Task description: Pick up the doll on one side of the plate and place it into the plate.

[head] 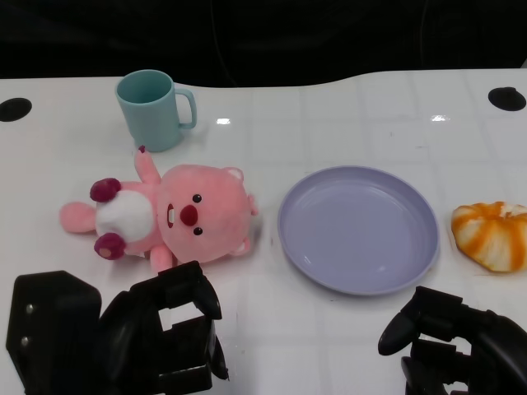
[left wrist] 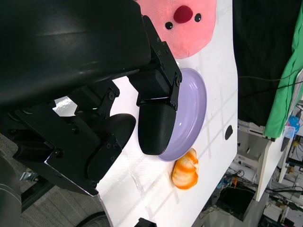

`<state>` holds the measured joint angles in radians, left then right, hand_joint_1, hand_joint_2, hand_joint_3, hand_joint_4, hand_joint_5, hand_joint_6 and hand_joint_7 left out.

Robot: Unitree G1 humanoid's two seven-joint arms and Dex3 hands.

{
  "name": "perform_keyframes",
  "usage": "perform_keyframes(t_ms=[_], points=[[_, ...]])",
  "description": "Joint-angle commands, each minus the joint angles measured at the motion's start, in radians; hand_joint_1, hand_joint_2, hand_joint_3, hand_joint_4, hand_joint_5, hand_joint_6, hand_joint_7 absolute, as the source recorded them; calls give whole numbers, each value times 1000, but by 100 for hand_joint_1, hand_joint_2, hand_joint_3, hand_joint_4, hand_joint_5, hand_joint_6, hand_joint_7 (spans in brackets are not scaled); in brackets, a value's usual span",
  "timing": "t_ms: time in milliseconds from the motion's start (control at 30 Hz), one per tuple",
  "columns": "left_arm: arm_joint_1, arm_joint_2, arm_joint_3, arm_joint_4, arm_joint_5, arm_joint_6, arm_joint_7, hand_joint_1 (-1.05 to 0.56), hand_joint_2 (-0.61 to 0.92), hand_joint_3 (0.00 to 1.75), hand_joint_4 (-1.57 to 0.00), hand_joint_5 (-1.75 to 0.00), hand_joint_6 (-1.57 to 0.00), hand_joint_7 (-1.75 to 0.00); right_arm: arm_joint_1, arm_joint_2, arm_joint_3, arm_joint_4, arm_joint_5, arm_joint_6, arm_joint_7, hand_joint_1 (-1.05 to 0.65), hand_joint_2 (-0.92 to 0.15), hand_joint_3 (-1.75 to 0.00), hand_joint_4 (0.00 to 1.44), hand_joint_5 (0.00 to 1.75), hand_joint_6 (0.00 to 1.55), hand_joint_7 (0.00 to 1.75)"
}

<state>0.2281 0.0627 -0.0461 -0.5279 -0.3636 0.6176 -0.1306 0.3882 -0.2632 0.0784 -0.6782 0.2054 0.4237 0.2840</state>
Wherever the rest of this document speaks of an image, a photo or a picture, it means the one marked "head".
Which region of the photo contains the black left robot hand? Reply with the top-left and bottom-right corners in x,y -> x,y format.
5,260 -> 231,395

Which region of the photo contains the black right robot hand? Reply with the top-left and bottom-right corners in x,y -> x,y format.
378,286 -> 527,395

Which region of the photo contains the pink plush beaver doll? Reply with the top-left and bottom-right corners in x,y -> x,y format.
58,145 -> 260,274

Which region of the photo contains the lavender plastic plate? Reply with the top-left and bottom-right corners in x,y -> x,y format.
277,165 -> 441,297

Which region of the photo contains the orange and white striped bun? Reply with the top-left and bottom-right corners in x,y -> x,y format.
450,201 -> 527,273

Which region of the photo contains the teal plastic mug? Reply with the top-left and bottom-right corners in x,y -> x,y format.
114,69 -> 198,153

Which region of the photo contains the black round table grommet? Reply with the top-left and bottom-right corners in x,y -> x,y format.
0,97 -> 33,122
487,86 -> 527,111

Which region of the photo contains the black cable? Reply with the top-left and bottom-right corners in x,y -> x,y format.
205,0 -> 236,86
417,0 -> 429,70

